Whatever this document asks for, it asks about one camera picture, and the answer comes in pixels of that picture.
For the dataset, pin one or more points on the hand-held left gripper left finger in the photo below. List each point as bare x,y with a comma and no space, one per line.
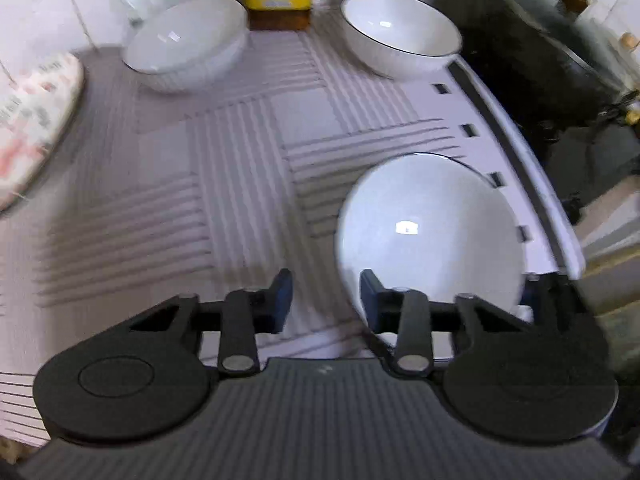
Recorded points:
282,301

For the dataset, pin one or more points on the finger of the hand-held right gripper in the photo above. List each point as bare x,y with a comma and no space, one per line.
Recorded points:
552,302

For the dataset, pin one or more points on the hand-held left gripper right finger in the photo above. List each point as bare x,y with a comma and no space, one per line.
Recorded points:
370,301

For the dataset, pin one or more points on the white ribbed bowl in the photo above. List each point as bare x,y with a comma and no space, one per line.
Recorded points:
185,40
400,30
430,230

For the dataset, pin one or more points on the white carrot-print plate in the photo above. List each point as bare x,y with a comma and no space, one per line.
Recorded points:
35,120

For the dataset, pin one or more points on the black cooktop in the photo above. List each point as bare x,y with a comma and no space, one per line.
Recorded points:
575,170

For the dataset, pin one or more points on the white ribbed drying tray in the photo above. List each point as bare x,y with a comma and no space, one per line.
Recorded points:
225,170

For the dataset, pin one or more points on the glass lid wooden knob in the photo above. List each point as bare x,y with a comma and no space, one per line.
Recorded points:
550,30

